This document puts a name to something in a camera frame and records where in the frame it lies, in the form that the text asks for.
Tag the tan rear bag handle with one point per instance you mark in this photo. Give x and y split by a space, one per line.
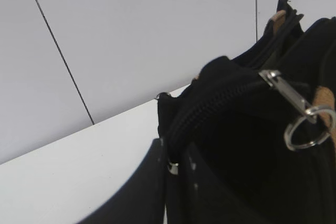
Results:
276 21

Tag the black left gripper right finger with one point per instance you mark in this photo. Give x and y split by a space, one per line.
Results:
186 195

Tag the tan front bag handle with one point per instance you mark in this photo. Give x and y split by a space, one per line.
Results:
324 96

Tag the tan bag handle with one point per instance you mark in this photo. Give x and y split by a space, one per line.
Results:
324 96
276 21

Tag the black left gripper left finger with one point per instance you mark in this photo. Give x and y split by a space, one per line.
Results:
142 198

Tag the black tote bag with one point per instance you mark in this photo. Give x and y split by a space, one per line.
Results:
237 121

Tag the silver zipper pull with ring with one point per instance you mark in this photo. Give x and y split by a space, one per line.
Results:
306 110

